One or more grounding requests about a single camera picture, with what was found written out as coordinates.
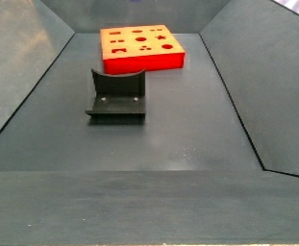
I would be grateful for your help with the red shape sorting board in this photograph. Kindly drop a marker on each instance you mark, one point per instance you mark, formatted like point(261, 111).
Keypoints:
point(139, 47)

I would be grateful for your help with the black curved holder stand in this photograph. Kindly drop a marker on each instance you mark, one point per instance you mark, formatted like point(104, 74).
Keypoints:
point(119, 103)

